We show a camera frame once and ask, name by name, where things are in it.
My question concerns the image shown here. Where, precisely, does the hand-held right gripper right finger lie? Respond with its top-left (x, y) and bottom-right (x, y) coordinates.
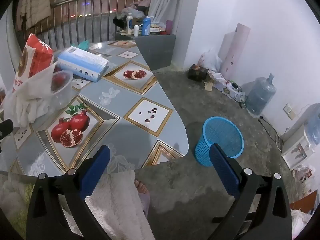
top-left (209, 143), bottom-right (293, 240)

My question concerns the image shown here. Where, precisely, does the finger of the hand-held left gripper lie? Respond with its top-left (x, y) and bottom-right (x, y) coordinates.
top-left (0, 119), bottom-right (14, 141)

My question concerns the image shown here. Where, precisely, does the white water dispenser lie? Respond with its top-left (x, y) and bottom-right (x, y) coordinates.
top-left (281, 122), bottom-right (317, 171)

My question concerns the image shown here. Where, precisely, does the white curtain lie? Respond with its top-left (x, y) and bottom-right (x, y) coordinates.
top-left (149, 0), bottom-right (186, 28)

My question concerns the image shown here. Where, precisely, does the grey cabinet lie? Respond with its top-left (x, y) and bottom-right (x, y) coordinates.
top-left (115, 33), bottom-right (177, 71)

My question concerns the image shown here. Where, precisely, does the white plastic bag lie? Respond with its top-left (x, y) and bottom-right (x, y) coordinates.
top-left (4, 62), bottom-right (58, 128)
top-left (199, 49), bottom-right (223, 72)

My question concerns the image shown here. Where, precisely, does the metal railing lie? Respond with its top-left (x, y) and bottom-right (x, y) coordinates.
top-left (14, 0), bottom-right (152, 55)

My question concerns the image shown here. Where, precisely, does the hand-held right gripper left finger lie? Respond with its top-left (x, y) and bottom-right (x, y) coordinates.
top-left (26, 144), bottom-right (112, 240)

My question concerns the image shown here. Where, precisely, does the blue and white box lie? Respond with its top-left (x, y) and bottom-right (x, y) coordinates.
top-left (57, 46), bottom-right (109, 83)

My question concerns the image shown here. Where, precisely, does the tall white bottle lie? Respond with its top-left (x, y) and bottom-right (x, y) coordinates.
top-left (126, 12), bottom-right (133, 34)

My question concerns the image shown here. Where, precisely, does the teal plastic bag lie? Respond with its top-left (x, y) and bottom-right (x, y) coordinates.
top-left (71, 39), bottom-right (90, 51)

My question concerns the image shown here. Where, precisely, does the red and white packaging bag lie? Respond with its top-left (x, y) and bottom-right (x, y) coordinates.
top-left (12, 33), bottom-right (55, 93)

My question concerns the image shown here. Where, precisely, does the black box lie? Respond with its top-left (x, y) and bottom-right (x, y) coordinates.
top-left (188, 64), bottom-right (208, 81)

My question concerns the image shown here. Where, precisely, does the blue bottle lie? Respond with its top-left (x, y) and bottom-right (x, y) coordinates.
top-left (141, 16), bottom-right (152, 36)

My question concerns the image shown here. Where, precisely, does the blue plastic wastebasket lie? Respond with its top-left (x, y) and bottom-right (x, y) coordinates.
top-left (195, 116), bottom-right (244, 167)

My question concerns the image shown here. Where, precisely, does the white fluffy robe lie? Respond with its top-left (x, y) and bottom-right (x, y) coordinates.
top-left (62, 169), bottom-right (156, 240)

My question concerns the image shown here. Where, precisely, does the pomegranate print tablecloth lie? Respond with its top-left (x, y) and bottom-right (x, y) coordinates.
top-left (0, 40), bottom-right (189, 178)

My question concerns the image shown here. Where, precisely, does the clear plastic container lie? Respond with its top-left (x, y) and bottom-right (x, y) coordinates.
top-left (49, 70), bottom-right (74, 108)

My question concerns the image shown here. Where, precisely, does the printed floor sheet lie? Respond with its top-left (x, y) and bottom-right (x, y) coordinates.
top-left (207, 70), bottom-right (241, 98)

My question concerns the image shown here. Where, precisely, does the wall socket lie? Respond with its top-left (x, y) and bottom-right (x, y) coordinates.
top-left (283, 103), bottom-right (296, 120)

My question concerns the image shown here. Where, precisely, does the beige padded jacket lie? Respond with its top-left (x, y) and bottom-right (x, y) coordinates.
top-left (16, 0), bottom-right (52, 30)

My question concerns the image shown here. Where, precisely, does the pink rolled mat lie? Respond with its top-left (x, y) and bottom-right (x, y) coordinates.
top-left (218, 23), bottom-right (251, 81)

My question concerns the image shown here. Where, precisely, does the person's foot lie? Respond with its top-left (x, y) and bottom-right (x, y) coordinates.
top-left (134, 179), bottom-right (150, 196)

